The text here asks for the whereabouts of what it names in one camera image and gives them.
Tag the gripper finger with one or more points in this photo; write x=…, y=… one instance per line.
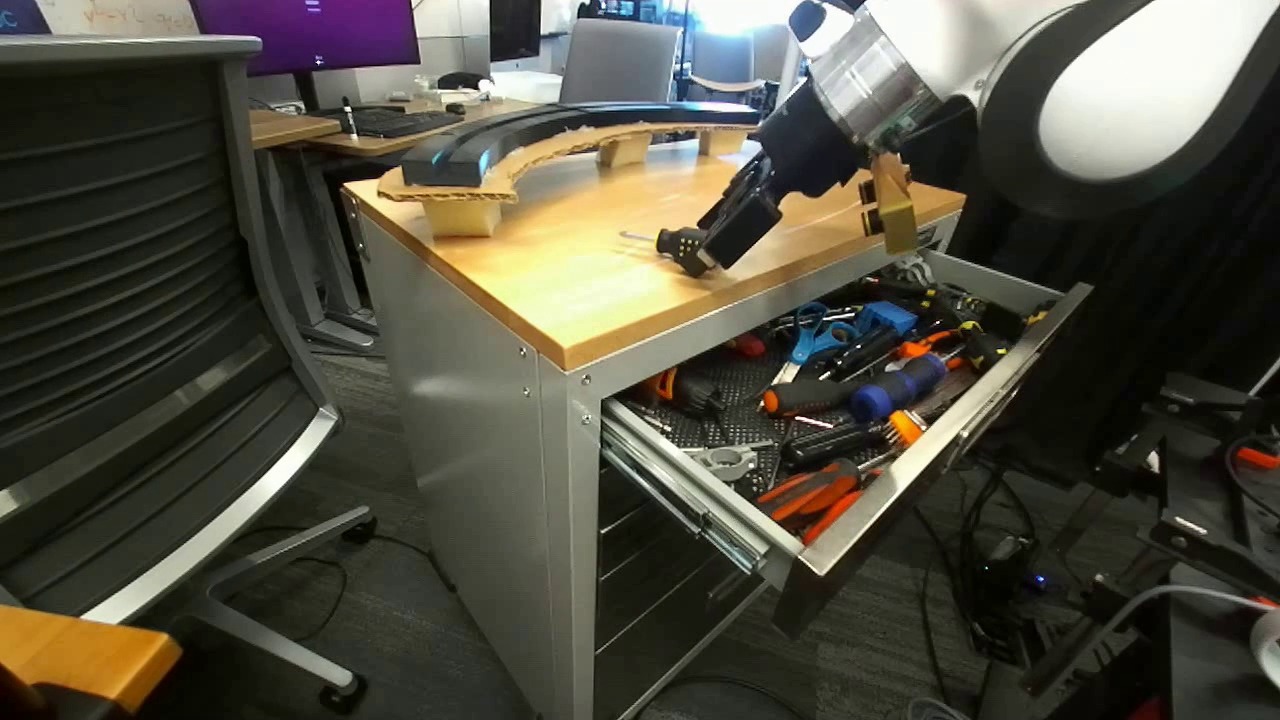
x=728, y=200
x=745, y=235

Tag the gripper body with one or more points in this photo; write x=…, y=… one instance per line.
x=805, y=140

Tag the black yellow-dotted screwdriver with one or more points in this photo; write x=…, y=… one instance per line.
x=682, y=248

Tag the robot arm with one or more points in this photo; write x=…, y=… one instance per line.
x=1130, y=90

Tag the black screwdriver orange collar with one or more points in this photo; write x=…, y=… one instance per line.
x=840, y=440

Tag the drawer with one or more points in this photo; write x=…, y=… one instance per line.
x=860, y=520

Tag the grey office chair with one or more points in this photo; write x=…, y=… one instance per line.
x=725, y=62
x=620, y=62

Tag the blue plastic tool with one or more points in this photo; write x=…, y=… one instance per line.
x=885, y=318

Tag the orange black utility tool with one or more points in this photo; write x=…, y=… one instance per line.
x=690, y=390

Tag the silver metal clamp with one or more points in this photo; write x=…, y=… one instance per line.
x=728, y=460

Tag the black curved panel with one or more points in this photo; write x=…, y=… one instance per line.
x=480, y=150

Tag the yellow black tool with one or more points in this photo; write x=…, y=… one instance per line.
x=982, y=345

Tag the curved cardboard support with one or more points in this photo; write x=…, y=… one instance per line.
x=465, y=205

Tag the black monitor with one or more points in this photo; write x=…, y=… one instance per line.
x=514, y=28

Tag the silver tool cabinet wooden top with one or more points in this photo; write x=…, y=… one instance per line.
x=480, y=400

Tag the black keyboard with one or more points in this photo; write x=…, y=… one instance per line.
x=400, y=122

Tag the black marker pen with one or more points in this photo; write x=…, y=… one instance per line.
x=349, y=118

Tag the black curtain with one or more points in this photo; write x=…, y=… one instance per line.
x=1150, y=330

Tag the black power strip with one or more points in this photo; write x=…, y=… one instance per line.
x=1005, y=565

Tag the wooden office desk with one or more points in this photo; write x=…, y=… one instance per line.
x=300, y=130

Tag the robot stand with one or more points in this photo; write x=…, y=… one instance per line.
x=1200, y=560

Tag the dark mesh office chair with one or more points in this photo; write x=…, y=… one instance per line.
x=130, y=300

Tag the white tape roll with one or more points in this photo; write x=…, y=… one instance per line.
x=1268, y=645

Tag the wooden table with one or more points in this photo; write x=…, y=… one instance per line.
x=80, y=655

